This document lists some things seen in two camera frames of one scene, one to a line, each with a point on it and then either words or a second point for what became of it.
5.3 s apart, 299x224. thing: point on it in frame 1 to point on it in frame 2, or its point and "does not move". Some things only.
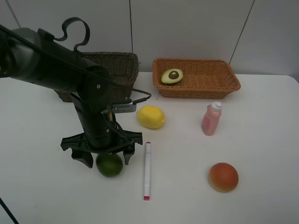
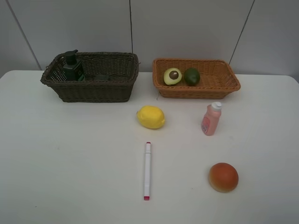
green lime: x=109 y=164 to x=191 y=76
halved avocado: x=171 y=76 does not move
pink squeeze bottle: x=210 y=121 does not move
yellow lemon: x=151 y=117 does not move
